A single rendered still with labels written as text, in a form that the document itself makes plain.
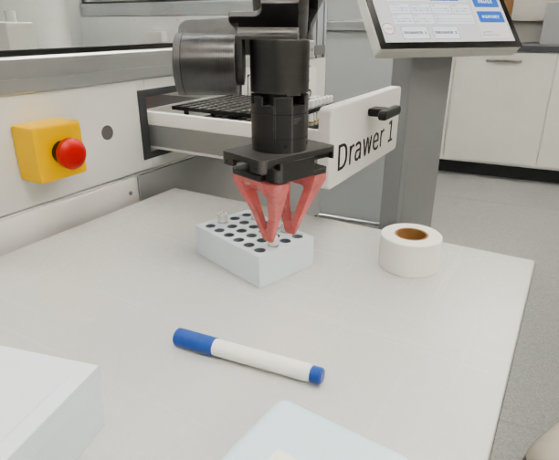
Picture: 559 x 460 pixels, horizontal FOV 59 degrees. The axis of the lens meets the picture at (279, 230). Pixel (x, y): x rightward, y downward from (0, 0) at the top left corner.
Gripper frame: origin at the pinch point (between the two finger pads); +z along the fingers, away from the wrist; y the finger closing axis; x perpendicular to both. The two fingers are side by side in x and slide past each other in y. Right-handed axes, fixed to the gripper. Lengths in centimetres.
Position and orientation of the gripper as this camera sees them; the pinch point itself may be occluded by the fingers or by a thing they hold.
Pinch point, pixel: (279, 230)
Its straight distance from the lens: 53.9
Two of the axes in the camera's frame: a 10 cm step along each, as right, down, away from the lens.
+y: -7.4, 2.5, -6.3
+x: 6.8, 2.8, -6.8
